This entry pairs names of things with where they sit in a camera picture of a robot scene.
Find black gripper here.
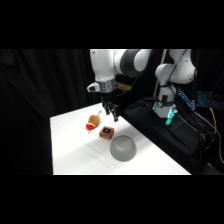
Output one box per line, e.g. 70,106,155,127
100,88,120,123

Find grey bowl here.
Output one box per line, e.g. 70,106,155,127
109,134,138,163

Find plush drumstick toy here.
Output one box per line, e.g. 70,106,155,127
85,109,103,134

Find brown wooden block blue top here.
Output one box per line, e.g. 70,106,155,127
99,126,115,141

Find black robot stand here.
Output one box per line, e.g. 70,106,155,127
123,97,224,176

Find black curtain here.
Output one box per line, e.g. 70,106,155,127
0,49,224,176

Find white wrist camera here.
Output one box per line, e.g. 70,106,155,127
86,82,101,93

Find yellow cable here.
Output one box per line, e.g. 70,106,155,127
194,108,224,148

